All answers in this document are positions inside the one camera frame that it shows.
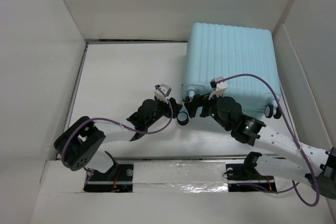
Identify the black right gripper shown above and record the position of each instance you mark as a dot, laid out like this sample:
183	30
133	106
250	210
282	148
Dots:
199	100

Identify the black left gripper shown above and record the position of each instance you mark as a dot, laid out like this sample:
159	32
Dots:
175	106

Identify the light blue hard-shell suitcase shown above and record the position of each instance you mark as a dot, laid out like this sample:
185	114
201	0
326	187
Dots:
244	55

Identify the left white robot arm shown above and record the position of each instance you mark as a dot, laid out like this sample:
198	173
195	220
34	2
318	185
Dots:
78	145

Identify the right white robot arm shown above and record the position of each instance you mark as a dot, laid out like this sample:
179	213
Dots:
314	167

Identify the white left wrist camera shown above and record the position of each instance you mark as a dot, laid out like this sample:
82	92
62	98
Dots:
162	92

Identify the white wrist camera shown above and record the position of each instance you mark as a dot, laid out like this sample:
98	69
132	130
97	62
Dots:
219	86
162	92

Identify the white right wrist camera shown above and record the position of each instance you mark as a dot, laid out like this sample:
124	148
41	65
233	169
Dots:
219	86

